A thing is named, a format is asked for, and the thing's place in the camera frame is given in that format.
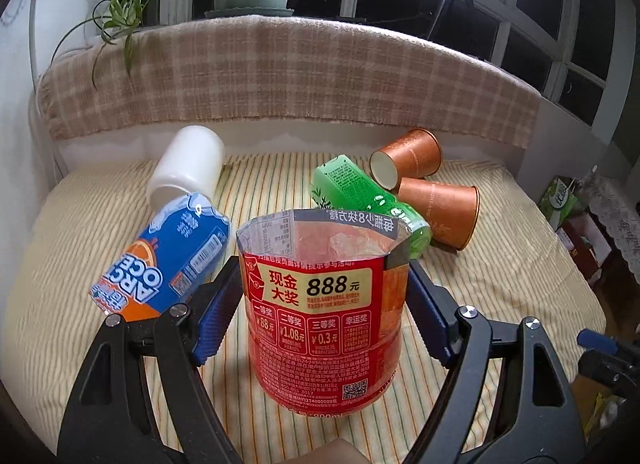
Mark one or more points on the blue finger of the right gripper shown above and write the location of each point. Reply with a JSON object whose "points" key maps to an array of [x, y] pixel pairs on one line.
{"points": [[592, 340]]}

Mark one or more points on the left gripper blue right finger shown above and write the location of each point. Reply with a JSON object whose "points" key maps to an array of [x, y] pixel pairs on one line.
{"points": [[534, 418]]}

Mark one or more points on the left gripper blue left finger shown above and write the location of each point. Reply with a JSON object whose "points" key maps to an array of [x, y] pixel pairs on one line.
{"points": [[109, 416]]}

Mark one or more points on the front brown paper cup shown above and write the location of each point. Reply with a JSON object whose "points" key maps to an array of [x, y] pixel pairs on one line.
{"points": [[452, 211]]}

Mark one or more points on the brown paper cup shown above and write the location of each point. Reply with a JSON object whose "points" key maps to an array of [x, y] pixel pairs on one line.
{"points": [[452, 211], [415, 155]]}

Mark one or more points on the green cut bottle cup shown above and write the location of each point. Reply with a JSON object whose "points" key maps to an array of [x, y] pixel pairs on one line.
{"points": [[340, 184]]}

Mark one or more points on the rear brown paper cup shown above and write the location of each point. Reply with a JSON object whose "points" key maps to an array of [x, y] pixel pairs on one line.
{"points": [[415, 155]]}

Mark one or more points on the red cardboard box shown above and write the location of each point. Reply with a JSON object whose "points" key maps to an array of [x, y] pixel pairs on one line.
{"points": [[582, 240]]}

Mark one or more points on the striped yellow cushion cover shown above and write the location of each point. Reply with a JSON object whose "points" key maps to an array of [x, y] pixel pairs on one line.
{"points": [[513, 267]]}

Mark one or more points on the white lace cloth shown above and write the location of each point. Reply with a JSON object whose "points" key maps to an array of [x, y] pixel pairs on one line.
{"points": [[615, 211]]}

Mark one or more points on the green white carton box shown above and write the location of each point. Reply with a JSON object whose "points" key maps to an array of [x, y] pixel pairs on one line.
{"points": [[563, 198]]}

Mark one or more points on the white plastic bottle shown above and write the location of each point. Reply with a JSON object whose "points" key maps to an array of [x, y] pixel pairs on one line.
{"points": [[191, 163]]}

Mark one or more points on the plaid beige cloth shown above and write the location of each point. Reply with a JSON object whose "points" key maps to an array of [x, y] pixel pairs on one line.
{"points": [[258, 67]]}

